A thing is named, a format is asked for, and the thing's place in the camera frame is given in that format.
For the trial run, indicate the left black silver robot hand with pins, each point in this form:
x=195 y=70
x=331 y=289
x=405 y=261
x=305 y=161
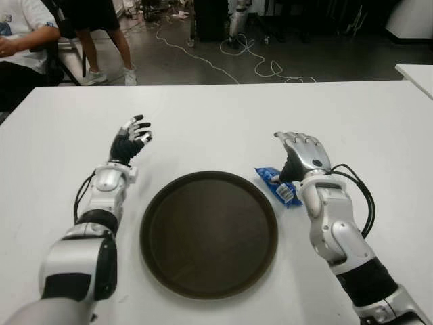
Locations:
x=123 y=147

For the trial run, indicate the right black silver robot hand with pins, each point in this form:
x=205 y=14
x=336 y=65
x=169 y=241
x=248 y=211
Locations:
x=308 y=152

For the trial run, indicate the blue Oreo cookie packet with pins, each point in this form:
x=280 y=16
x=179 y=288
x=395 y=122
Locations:
x=265 y=174

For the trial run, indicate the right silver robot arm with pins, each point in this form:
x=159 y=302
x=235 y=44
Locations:
x=341 y=230

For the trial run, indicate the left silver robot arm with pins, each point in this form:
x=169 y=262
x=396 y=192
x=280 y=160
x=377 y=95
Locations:
x=108 y=183

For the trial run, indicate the round dark brown tray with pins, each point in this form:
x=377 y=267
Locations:
x=209 y=237

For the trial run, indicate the white side table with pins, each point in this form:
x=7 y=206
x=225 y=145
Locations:
x=419 y=78

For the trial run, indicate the black chair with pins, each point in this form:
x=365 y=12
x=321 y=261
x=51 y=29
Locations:
x=61 y=27

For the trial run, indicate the standing person in black shorts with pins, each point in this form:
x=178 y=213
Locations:
x=94 y=13

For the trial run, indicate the black cabinet on casters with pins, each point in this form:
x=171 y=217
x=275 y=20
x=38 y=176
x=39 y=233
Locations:
x=209 y=20

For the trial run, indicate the seated person in white shirt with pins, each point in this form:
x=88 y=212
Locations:
x=20 y=27

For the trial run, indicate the white curved structure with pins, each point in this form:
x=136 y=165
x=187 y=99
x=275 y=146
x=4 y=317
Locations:
x=412 y=17

